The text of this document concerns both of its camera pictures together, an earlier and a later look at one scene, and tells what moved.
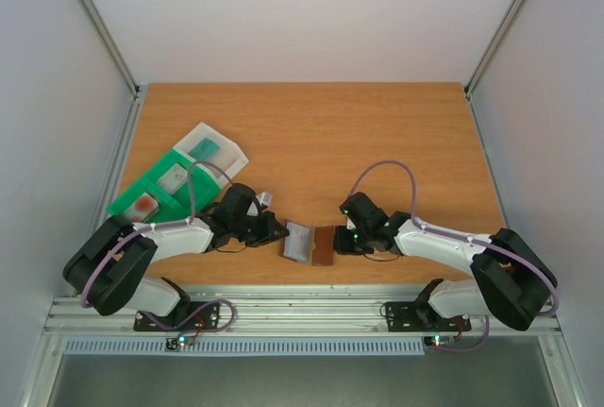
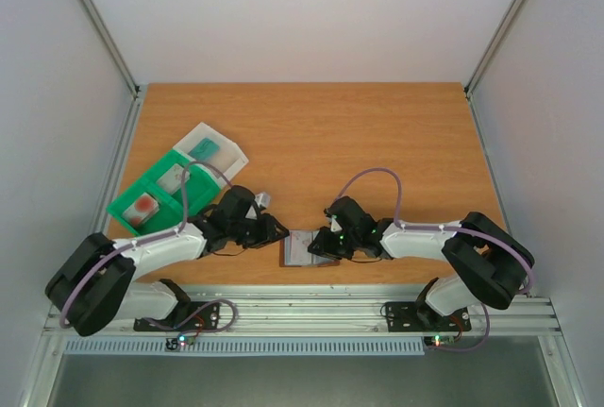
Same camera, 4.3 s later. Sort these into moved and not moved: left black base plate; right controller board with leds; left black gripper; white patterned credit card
Moved: white patterned credit card
Not moved: left black base plate; left black gripper; right controller board with leds
